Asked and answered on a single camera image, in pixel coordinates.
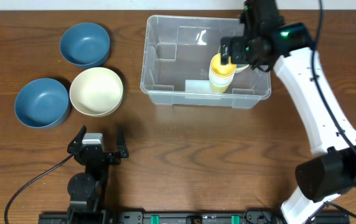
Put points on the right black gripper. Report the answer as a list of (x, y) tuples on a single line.
[(242, 56)]

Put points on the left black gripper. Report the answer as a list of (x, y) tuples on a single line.
[(114, 160)]

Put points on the small grey bowl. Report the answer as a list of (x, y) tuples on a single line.
[(240, 68)]

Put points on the yellow cup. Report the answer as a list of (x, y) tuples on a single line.
[(219, 88), (220, 69)]

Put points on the large cream bowl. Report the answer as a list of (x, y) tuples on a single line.
[(96, 92)]

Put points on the blue bowl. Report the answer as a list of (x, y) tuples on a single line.
[(43, 103), (86, 45)]

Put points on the light blue cup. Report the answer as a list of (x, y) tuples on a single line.
[(220, 81)]

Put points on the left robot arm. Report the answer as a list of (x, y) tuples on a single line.
[(87, 189)]

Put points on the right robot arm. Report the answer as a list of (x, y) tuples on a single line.
[(332, 170)]

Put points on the clear plastic storage container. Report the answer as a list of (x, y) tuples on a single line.
[(177, 55)]

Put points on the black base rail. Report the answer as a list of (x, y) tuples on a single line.
[(253, 216)]

